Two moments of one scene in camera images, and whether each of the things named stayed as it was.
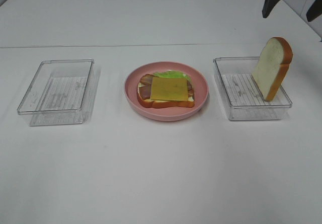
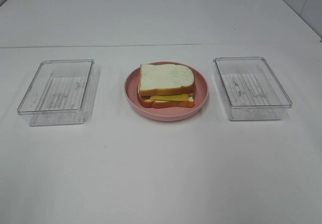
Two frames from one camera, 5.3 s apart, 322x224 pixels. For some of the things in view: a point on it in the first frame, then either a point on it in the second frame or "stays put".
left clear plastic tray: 58,92 stays put
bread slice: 154,103 stays put
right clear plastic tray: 243,96 stays put
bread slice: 272,66 to 165,79
